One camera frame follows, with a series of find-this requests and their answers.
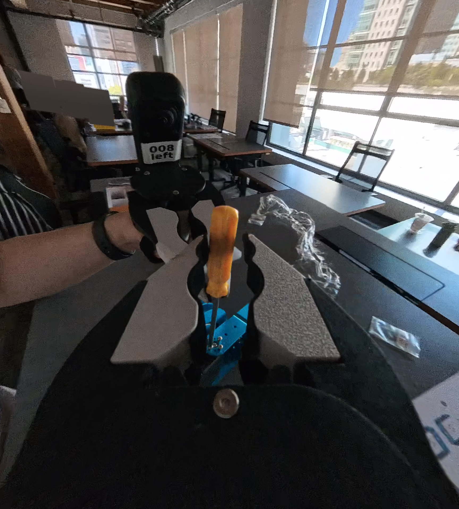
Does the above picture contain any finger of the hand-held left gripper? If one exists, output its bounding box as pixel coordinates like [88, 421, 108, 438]
[190, 200, 215, 239]
[146, 207, 192, 264]

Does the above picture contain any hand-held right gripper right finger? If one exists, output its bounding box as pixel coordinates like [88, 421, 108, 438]
[242, 233, 341, 365]

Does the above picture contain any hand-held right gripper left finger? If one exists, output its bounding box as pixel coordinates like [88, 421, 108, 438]
[110, 235, 210, 369]

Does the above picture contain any orange-handled screwdriver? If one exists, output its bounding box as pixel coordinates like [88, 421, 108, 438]
[205, 205, 240, 350]

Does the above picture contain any blue metal toy robot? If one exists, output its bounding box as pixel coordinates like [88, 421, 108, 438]
[200, 302, 252, 387]

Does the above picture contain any person's left forearm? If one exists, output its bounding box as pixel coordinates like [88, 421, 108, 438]
[0, 225, 112, 311]

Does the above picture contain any dark grey desk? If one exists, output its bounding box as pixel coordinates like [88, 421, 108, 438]
[15, 189, 459, 402]

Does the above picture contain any grey desk wooden edge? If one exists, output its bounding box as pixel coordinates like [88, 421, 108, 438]
[188, 133, 272, 157]
[86, 135, 138, 167]
[239, 164, 386, 217]

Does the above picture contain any pale teal desk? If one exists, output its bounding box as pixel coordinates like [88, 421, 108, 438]
[379, 217, 459, 277]

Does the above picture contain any person's left hand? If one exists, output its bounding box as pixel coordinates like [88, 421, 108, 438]
[104, 210, 144, 255]

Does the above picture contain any cardboard box white foam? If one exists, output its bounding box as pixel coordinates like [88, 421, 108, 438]
[106, 187, 131, 211]

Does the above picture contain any black wristband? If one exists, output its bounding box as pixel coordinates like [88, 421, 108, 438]
[91, 212, 135, 262]

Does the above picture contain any crumpled clear plastic wrap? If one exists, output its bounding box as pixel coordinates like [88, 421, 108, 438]
[249, 195, 341, 297]

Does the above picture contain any beige fuzzy jacket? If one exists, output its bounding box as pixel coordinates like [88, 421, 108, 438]
[54, 115, 88, 156]

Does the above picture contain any beige roller blind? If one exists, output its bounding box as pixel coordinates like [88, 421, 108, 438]
[263, 0, 329, 129]
[218, 4, 244, 133]

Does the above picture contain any small paned window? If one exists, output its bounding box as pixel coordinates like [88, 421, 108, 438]
[64, 20, 140, 93]

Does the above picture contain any plastic cup with straw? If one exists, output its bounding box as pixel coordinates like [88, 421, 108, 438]
[409, 207, 435, 234]

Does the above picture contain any printed instruction sheet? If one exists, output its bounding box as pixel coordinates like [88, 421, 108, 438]
[413, 362, 459, 506]

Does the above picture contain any black bottle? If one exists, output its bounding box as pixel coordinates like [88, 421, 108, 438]
[432, 222, 458, 249]

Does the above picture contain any large window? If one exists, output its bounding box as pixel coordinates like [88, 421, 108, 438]
[269, 0, 459, 217]

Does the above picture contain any black desk cable cover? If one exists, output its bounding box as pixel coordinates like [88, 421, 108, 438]
[316, 226, 446, 301]

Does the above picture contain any wooden post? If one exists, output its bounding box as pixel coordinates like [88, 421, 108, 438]
[0, 8, 58, 199]

